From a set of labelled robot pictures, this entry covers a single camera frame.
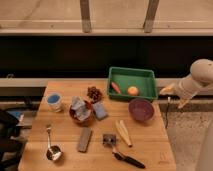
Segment metal measuring cup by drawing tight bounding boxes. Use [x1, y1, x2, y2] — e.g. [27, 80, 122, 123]
[46, 124, 62, 162]

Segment dark red grapes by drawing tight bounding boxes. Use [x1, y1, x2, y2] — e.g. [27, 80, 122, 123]
[87, 86, 102, 103]

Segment green plastic tray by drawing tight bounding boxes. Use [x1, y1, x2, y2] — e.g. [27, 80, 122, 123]
[107, 67, 158, 101]

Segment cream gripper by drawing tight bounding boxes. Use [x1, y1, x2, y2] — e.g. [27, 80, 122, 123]
[159, 75, 203, 109]

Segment orange apple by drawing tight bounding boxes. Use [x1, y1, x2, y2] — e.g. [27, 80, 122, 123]
[127, 86, 139, 96]

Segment white cup blue inside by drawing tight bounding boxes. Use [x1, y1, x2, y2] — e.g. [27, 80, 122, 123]
[46, 93, 62, 112]

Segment black chair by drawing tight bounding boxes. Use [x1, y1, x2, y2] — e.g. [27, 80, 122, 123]
[0, 109, 22, 171]

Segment grey rectangular block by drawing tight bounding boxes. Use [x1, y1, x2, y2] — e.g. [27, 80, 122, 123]
[77, 127, 92, 153]

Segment orange carrot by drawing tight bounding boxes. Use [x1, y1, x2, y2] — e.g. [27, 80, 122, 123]
[111, 82, 121, 94]

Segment brown bowl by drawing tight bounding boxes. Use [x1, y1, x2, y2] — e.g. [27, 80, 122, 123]
[69, 101, 95, 126]

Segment maroon bowl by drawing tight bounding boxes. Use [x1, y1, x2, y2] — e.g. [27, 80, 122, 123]
[128, 98, 154, 122]

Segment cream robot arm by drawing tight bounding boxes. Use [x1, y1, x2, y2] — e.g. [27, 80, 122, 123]
[159, 59, 213, 109]

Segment crumpled white cloth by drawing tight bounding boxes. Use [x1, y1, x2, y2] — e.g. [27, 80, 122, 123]
[71, 96, 91, 121]

